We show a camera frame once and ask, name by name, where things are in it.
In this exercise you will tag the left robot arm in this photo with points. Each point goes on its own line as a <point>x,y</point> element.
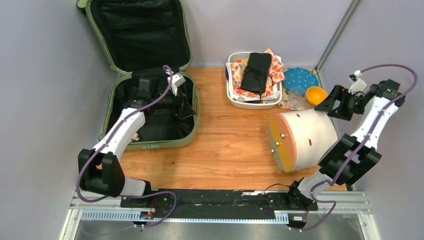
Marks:
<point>146,112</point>

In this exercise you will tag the clear drinking glass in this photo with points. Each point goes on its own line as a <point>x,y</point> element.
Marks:
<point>296,98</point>

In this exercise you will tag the floral placemat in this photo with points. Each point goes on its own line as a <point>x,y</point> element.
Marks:
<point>283,104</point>

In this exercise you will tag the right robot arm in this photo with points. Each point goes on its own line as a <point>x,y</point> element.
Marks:
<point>353,155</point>

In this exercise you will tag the yellow bowl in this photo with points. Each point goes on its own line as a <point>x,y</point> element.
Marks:
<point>315,95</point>

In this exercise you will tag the blue dotted plate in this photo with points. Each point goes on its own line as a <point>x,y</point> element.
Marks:
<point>298,77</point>

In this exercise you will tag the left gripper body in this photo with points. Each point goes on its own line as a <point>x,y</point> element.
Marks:
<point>170,103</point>

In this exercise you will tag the white plastic tub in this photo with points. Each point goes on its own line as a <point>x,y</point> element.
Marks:
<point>250,105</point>

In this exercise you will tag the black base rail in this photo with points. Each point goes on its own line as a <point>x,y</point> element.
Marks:
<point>216,204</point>

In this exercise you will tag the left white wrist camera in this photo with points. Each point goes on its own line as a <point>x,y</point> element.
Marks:
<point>175,81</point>

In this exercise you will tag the transparent orange disc lid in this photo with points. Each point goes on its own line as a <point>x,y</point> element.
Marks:
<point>282,143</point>

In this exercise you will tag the cream cylindrical container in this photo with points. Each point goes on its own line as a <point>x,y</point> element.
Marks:
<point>313,132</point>

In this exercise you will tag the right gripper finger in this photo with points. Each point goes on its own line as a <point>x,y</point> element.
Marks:
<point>340,113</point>
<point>333,101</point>

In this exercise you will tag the black pouch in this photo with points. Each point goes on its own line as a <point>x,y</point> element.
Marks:
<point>256,73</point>

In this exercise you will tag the floral orange print cloth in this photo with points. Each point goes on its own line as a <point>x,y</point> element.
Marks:
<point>256,76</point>

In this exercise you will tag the green hard-shell suitcase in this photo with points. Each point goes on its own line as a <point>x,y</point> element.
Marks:
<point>139,37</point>

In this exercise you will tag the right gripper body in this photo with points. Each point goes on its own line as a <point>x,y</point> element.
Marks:
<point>354,103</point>

